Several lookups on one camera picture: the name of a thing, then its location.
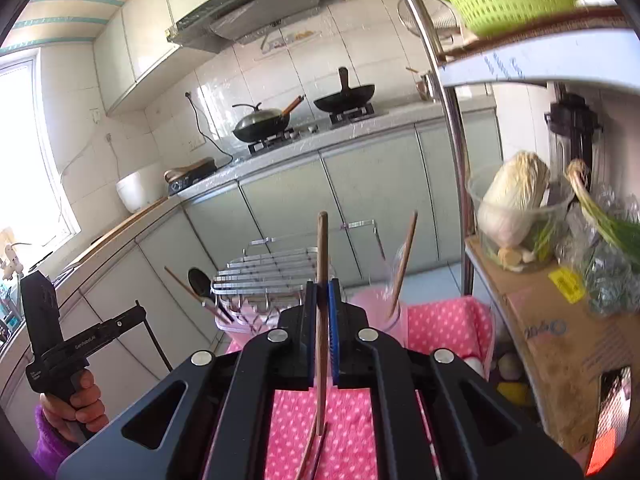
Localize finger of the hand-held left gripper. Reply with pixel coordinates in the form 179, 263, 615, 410
134, 301, 174, 374

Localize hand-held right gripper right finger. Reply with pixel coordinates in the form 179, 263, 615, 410
327, 277, 586, 480

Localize wide pink plastic cup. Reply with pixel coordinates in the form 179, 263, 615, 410
215, 305, 282, 347

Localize wire mesh strainer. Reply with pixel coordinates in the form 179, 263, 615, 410
397, 0, 459, 44

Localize gas stove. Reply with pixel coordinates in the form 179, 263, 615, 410
247, 105, 377, 156

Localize brown flat dish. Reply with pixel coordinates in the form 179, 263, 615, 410
164, 156, 216, 184

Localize black spoon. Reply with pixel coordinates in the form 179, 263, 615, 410
187, 267, 236, 324

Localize green onions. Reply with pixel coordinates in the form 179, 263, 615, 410
565, 159, 640, 262

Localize black frying pan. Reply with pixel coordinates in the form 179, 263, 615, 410
312, 66, 376, 114

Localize window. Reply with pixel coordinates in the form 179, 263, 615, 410
0, 55, 84, 261

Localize pale green kitchen counter cabinets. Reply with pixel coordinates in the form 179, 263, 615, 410
0, 105, 504, 411

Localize yellow round object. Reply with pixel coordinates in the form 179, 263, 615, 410
497, 382, 531, 406

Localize white rice cooker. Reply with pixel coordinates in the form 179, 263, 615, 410
116, 162, 169, 214

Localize flattened cardboard sheet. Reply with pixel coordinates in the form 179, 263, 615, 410
439, 7, 640, 87
466, 237, 640, 461

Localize green vegetables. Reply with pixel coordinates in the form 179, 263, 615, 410
529, 219, 559, 262

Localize dark wooden chopstick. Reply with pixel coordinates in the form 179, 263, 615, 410
310, 421, 331, 480

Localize tall pink plastic cup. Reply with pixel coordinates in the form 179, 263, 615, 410
349, 284, 409, 347

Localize person's left forearm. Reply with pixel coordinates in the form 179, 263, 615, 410
32, 405, 87, 479

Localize metal grater with orange handle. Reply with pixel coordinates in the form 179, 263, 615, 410
585, 366, 634, 479

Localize clear plastic bag of greens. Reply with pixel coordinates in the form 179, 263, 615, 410
555, 185, 640, 319

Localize wooden cutting board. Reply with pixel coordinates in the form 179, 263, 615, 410
65, 197, 171, 269

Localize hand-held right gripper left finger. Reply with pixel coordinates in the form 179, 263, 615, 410
55, 280, 321, 480

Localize black induction cooker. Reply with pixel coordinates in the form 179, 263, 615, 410
167, 164, 219, 197

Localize napa cabbage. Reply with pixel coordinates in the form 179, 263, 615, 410
477, 151, 551, 247

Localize range hood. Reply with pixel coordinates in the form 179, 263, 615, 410
167, 0, 324, 54

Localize pink polka-dot blanket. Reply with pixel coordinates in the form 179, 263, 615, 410
210, 295, 496, 480

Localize steel shelf rack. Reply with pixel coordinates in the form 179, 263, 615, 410
382, 0, 640, 480

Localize brown wooden chopstick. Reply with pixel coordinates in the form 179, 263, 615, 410
164, 266, 234, 324
295, 435, 322, 480
315, 211, 331, 438
387, 211, 419, 319

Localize clear plastic bowl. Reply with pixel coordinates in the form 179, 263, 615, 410
467, 162, 577, 274

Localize cream wall cabinets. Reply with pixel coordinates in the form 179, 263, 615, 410
92, 0, 351, 117

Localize black power cord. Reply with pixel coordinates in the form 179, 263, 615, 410
186, 92, 236, 167

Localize black blender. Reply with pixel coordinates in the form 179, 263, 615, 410
545, 92, 601, 197

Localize ginger piece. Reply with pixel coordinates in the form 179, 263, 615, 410
500, 247, 537, 269

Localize person's left hand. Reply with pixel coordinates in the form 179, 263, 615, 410
40, 370, 110, 446

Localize steel wire utensil rack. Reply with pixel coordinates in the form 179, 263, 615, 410
210, 219, 387, 332

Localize black wok with lid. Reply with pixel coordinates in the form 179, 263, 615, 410
231, 94, 306, 144

